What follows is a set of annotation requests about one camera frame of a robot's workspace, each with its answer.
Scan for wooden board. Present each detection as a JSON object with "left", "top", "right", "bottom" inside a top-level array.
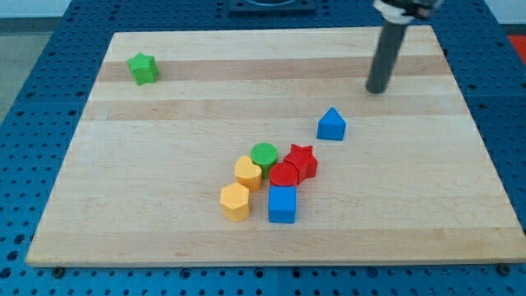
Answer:
[{"left": 25, "top": 25, "right": 525, "bottom": 267}]

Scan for yellow hexagon block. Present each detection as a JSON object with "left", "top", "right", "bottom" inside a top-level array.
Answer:
[{"left": 220, "top": 183, "right": 250, "bottom": 221}]

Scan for red cylinder block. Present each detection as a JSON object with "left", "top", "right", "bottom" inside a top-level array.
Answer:
[{"left": 269, "top": 162, "right": 298, "bottom": 187}]

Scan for black board screw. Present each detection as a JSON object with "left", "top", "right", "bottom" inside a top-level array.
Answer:
[
  {"left": 51, "top": 266, "right": 66, "bottom": 279},
  {"left": 496, "top": 264, "right": 510, "bottom": 276}
]

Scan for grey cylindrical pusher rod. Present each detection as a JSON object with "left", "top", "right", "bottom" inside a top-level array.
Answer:
[{"left": 366, "top": 21, "right": 408, "bottom": 94}]

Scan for left black board screw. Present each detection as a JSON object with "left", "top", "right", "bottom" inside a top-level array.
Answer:
[{"left": 51, "top": 266, "right": 66, "bottom": 279}]

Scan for right black board screw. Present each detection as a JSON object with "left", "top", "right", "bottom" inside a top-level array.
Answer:
[{"left": 496, "top": 264, "right": 510, "bottom": 276}]

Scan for green cylinder block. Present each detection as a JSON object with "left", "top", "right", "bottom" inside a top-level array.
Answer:
[{"left": 250, "top": 142, "right": 278, "bottom": 178}]

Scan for green star block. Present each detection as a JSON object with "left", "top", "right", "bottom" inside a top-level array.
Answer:
[{"left": 127, "top": 53, "right": 159, "bottom": 86}]

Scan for blue cube block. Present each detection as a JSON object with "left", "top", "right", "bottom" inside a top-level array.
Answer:
[{"left": 268, "top": 186, "right": 297, "bottom": 224}]

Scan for yellow heart block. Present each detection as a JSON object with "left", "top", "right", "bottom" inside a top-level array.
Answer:
[{"left": 234, "top": 155, "right": 262, "bottom": 192}]

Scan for blue triangle block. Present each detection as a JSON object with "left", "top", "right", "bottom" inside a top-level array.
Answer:
[{"left": 316, "top": 106, "right": 347, "bottom": 141}]

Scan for red star block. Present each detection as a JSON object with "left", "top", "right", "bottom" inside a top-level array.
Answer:
[{"left": 284, "top": 144, "right": 318, "bottom": 185}]

